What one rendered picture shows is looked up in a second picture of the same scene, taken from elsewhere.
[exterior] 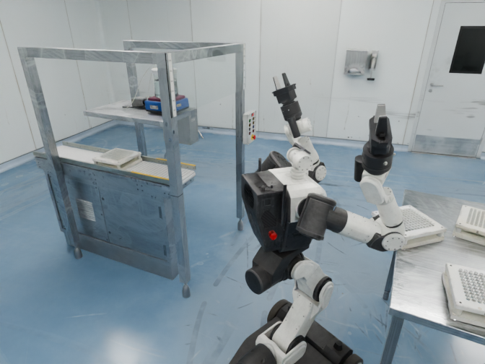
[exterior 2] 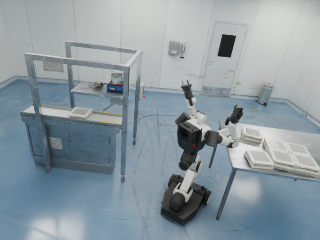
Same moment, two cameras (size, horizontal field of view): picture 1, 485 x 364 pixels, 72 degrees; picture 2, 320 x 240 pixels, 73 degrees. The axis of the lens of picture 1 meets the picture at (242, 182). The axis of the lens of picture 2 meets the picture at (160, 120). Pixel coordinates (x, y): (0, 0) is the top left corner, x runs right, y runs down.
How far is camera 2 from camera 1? 117 cm
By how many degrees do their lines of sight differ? 21
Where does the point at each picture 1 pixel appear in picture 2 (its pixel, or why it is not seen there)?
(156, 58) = (124, 68)
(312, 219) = (213, 139)
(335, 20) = (164, 25)
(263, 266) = (186, 159)
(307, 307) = (192, 174)
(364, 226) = (227, 140)
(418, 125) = (204, 81)
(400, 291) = (234, 161)
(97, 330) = (85, 205)
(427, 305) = (243, 164)
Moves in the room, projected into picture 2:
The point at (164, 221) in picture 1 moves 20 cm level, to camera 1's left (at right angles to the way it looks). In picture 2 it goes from (111, 145) to (96, 146)
